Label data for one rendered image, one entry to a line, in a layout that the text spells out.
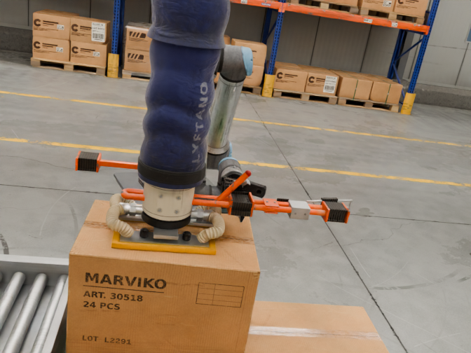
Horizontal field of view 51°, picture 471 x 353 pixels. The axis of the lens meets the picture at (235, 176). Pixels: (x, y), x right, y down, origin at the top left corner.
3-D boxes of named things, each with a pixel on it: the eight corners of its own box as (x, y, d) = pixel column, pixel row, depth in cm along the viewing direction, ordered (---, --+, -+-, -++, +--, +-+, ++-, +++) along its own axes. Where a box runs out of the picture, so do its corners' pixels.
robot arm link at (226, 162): (237, 178, 210) (240, 155, 206) (242, 189, 198) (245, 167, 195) (215, 176, 208) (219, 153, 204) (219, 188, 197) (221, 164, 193)
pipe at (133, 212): (111, 235, 157) (113, 219, 155) (118, 202, 180) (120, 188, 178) (216, 243, 163) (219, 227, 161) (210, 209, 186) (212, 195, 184)
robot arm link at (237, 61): (193, 151, 261) (218, 34, 203) (226, 154, 264) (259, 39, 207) (194, 174, 252) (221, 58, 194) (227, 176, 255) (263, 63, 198)
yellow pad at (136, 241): (111, 248, 157) (111, 234, 155) (113, 233, 166) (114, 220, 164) (216, 255, 163) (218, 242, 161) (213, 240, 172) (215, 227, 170)
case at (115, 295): (65, 356, 165) (69, 253, 151) (90, 286, 202) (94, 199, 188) (241, 368, 172) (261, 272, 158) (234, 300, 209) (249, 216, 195)
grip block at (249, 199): (228, 216, 169) (230, 200, 167) (225, 204, 178) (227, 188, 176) (252, 218, 170) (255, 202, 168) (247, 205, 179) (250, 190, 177)
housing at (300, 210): (289, 218, 174) (291, 207, 172) (285, 210, 180) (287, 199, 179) (308, 220, 175) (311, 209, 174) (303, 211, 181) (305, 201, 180)
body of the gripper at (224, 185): (222, 202, 181) (219, 188, 192) (245, 204, 182) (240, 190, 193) (226, 183, 178) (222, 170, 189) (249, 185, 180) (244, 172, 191)
